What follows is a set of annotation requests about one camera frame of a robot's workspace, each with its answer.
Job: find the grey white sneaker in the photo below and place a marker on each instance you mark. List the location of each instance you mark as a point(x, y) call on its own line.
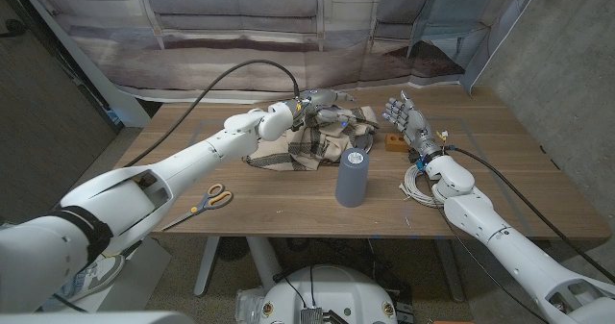
point(96, 276)

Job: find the beige striped scarf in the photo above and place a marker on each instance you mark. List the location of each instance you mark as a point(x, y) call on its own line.
point(317, 143)

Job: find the grey cylindrical cup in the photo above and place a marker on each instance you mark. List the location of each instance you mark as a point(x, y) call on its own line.
point(351, 180)

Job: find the grey table leg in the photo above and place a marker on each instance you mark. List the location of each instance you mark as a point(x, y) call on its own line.
point(449, 271)

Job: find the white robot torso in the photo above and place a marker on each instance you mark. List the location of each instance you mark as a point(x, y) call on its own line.
point(331, 295)

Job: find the white table leg frame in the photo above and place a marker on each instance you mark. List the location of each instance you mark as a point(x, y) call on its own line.
point(264, 261)

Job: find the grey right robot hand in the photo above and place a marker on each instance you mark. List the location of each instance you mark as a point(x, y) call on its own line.
point(414, 124)

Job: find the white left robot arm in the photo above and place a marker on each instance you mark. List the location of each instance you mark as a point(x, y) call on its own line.
point(144, 189)

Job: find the printed living room backdrop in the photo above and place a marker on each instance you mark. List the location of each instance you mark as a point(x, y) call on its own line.
point(192, 40)

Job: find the clear plastic bag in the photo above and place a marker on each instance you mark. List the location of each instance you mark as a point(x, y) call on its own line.
point(247, 305)

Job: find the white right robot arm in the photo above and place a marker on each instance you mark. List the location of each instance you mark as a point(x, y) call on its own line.
point(523, 261)

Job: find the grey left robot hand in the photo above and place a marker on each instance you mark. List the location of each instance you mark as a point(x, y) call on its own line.
point(322, 105)

